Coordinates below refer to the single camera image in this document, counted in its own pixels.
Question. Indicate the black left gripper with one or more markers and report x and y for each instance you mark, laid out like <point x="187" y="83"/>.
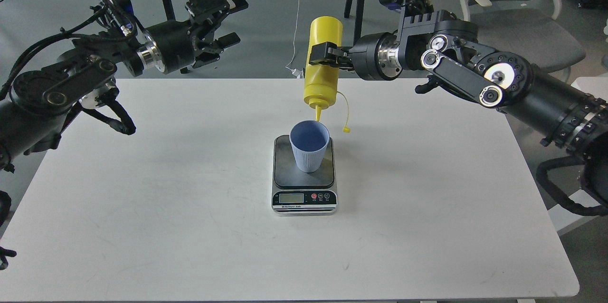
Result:
<point x="174" y="45"/>

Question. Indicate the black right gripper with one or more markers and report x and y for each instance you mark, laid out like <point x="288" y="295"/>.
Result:
<point x="367" y="57"/>

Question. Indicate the yellow squeeze bottle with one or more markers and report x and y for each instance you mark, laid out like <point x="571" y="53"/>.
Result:
<point x="320" y="81"/>

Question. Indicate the blue plastic cup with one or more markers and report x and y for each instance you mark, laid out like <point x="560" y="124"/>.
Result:
<point x="309" y="141"/>

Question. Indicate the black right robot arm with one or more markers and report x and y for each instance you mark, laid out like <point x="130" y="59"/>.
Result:
<point x="447" y="47"/>

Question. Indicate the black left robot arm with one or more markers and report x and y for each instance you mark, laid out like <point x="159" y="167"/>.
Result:
<point x="73" y="71"/>

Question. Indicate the black digital kitchen scale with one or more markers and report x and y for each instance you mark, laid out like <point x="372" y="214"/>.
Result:
<point x="298" y="193"/>

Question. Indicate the grey office chair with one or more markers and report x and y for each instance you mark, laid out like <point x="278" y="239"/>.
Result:
<point x="528" y="32"/>

